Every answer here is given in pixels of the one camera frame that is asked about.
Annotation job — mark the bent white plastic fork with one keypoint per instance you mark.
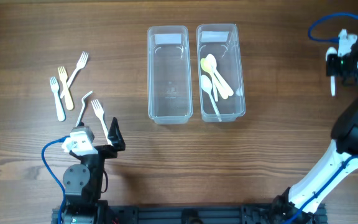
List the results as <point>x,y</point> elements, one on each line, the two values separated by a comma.
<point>83,106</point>

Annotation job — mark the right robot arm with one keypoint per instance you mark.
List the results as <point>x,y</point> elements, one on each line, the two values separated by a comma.
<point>300,202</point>

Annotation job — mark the white fork top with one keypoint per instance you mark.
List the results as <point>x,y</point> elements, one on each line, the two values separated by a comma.
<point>80,65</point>

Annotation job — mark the left clear plastic container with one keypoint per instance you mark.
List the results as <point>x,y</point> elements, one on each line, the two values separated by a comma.
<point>169,75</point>

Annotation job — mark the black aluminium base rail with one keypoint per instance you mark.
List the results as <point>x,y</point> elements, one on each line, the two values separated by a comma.
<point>245,214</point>

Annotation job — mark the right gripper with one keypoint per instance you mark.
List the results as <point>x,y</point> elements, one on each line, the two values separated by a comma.
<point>332,70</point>

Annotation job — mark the clear plastic container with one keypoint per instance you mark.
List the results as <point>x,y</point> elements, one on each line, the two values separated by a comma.
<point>222,41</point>
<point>169,75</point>

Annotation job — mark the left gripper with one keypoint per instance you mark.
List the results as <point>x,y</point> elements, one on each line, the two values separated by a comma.
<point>115,138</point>

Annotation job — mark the white thick-handled spoon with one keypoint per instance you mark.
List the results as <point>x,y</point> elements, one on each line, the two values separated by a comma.
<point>212,61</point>

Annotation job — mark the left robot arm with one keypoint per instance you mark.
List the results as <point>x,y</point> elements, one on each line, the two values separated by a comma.
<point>83,181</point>

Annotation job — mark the yellow plastic fork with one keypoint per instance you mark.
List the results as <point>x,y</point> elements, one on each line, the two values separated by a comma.
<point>65,92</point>

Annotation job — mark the right clear plastic container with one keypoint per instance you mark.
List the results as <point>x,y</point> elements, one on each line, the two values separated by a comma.
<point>222,41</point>

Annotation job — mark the white thin spoon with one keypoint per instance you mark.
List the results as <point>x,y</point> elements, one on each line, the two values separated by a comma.
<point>206,86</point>

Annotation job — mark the yellow plastic spoon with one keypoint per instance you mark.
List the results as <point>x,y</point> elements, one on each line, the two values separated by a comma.
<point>218,89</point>

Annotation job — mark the light blue plastic fork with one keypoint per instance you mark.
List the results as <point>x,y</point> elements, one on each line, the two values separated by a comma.
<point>55,90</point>

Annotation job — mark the white fork near gripper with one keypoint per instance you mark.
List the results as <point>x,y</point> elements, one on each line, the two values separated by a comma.
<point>99,112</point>

